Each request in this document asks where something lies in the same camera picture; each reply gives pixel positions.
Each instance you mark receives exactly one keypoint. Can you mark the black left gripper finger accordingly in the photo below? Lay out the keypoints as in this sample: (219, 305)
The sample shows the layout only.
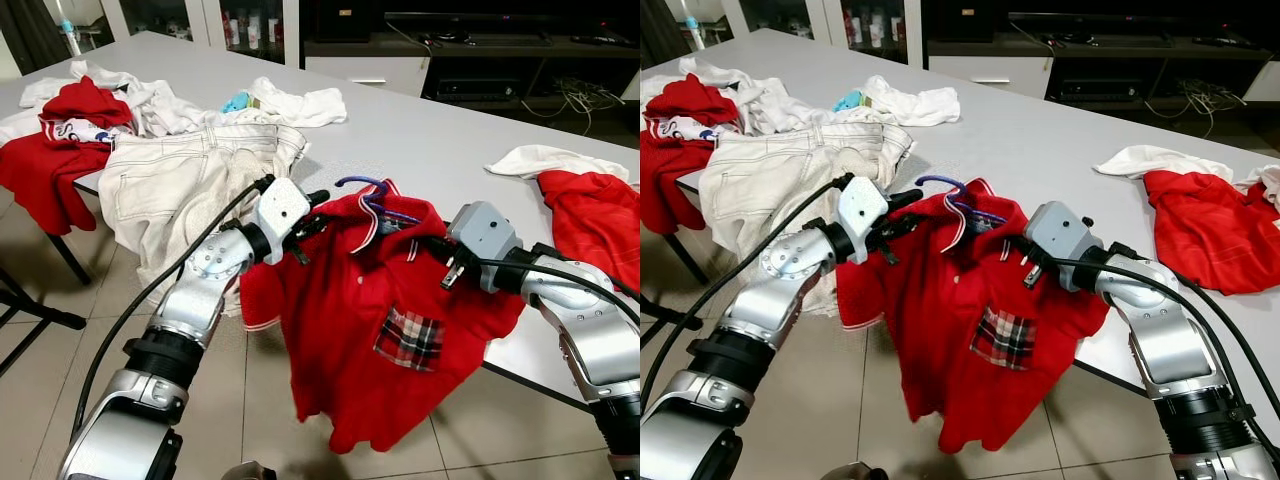
(322, 224)
(905, 226)
(318, 196)
(905, 196)

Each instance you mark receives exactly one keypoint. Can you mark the purple plastic hanger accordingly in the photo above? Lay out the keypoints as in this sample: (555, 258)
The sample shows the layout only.
(960, 205)
(375, 205)

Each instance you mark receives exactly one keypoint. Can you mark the red polo shirt plaid patch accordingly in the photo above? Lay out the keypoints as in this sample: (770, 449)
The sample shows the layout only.
(950, 380)
(350, 360)

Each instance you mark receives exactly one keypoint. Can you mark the cream jeans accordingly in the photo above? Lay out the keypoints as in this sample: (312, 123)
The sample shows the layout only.
(170, 180)
(760, 180)

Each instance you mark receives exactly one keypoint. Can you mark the red knit garment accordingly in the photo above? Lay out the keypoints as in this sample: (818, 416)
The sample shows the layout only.
(1210, 230)
(600, 225)

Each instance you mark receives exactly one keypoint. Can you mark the red t-shirt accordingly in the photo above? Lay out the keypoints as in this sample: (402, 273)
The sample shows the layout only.
(665, 170)
(40, 170)

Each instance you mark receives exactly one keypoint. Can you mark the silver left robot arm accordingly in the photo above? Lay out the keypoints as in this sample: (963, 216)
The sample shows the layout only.
(770, 300)
(195, 290)

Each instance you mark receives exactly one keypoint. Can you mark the wooden TV stand white drawer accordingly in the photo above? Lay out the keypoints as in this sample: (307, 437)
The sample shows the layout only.
(365, 73)
(985, 73)

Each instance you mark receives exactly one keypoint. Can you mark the white glass-door cabinet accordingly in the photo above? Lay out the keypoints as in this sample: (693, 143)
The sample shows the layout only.
(912, 30)
(292, 30)

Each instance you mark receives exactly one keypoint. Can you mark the red white bottle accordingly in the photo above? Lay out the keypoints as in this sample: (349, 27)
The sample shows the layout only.
(896, 27)
(274, 28)

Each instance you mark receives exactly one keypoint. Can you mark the black set-top box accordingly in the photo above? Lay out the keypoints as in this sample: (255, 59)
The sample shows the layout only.
(1098, 90)
(473, 90)

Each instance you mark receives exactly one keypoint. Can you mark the chrome clothes rack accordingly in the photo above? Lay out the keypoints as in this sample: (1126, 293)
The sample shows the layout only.
(40, 305)
(662, 315)

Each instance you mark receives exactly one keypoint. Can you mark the white garment blue print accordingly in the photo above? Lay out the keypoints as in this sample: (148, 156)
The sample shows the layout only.
(688, 125)
(82, 127)

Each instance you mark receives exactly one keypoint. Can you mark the black television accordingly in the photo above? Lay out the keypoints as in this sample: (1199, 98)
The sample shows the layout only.
(480, 25)
(1115, 25)

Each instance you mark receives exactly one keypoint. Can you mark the white crumpled cloth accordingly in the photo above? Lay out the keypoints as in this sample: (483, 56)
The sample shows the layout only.
(1268, 185)

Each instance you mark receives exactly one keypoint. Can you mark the dark grey curtain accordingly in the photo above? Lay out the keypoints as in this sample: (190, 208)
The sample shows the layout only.
(30, 30)
(660, 28)

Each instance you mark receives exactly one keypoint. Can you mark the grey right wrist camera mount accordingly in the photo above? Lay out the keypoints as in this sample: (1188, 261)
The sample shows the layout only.
(485, 235)
(1060, 235)

